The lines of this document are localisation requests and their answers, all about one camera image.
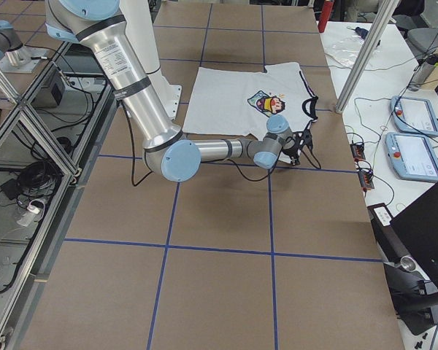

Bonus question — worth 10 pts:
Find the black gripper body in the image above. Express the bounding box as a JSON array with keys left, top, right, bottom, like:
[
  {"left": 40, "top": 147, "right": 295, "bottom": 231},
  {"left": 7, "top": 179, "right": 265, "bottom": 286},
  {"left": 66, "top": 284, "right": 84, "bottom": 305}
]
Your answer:
[{"left": 283, "top": 129, "right": 313, "bottom": 165}]

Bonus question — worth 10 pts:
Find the grey cartoon print t-shirt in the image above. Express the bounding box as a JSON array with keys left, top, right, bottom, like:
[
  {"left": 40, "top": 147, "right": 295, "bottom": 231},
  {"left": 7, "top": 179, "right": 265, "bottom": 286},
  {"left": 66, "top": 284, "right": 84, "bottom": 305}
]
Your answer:
[{"left": 182, "top": 61, "right": 320, "bottom": 165}]

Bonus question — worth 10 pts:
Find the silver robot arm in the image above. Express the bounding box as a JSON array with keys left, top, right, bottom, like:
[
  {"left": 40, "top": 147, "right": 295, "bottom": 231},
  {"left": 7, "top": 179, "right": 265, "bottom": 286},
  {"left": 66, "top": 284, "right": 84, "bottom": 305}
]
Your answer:
[{"left": 45, "top": 1, "right": 312, "bottom": 182}]

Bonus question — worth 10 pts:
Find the orange circuit board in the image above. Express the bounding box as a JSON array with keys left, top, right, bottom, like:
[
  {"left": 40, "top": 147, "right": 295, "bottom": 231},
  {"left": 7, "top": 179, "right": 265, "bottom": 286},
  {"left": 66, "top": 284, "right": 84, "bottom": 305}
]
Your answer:
[{"left": 350, "top": 143, "right": 366, "bottom": 161}]

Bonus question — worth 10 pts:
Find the clear plastic bag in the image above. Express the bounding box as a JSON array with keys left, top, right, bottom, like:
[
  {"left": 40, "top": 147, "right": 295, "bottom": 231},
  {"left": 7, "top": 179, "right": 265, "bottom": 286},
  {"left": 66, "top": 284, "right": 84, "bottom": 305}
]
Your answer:
[{"left": 324, "top": 36, "right": 364, "bottom": 68}]

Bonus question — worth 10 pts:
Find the lower blue teach pendant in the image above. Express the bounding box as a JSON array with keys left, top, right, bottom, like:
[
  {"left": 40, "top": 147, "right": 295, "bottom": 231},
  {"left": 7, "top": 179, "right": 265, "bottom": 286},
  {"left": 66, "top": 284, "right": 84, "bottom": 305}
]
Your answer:
[{"left": 385, "top": 132, "right": 438, "bottom": 183}]

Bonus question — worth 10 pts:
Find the blue teach pendant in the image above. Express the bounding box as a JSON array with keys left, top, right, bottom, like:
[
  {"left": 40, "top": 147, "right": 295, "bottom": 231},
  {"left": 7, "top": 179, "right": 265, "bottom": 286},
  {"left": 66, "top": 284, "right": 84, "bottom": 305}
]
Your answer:
[
  {"left": 385, "top": 132, "right": 438, "bottom": 183},
  {"left": 391, "top": 96, "right": 438, "bottom": 137}
]

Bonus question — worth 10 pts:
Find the upper blue teach pendant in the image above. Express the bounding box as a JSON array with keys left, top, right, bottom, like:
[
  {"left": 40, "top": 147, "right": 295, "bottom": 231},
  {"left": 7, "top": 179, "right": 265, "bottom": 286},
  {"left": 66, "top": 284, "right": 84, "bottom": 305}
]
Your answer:
[{"left": 391, "top": 96, "right": 438, "bottom": 137}]

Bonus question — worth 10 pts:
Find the red cylinder bottle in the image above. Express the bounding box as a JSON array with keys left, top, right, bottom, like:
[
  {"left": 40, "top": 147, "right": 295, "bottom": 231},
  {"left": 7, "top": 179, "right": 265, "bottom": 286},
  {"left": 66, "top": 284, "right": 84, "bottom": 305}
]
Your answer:
[{"left": 318, "top": 0, "right": 334, "bottom": 33}]

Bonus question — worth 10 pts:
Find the grey water bottle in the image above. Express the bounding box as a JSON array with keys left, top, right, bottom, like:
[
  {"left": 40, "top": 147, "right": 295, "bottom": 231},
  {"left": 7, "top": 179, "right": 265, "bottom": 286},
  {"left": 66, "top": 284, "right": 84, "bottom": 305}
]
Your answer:
[{"left": 408, "top": 53, "right": 438, "bottom": 91}]

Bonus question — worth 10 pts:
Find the black laptop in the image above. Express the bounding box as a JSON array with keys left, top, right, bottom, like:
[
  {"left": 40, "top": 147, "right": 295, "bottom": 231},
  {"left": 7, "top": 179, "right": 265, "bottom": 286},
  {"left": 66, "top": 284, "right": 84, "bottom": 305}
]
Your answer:
[{"left": 391, "top": 182, "right": 438, "bottom": 288}]

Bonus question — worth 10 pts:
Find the aluminium frame post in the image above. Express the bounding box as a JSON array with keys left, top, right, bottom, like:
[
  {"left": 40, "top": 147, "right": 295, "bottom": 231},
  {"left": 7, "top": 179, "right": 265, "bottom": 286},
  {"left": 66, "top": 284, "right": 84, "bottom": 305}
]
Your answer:
[{"left": 335, "top": 0, "right": 399, "bottom": 114}]

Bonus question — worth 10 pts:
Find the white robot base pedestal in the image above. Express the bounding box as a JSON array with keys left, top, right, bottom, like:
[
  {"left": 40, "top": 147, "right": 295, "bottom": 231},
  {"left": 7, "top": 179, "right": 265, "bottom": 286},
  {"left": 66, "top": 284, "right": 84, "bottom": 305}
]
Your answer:
[{"left": 120, "top": 0, "right": 182, "bottom": 120}]

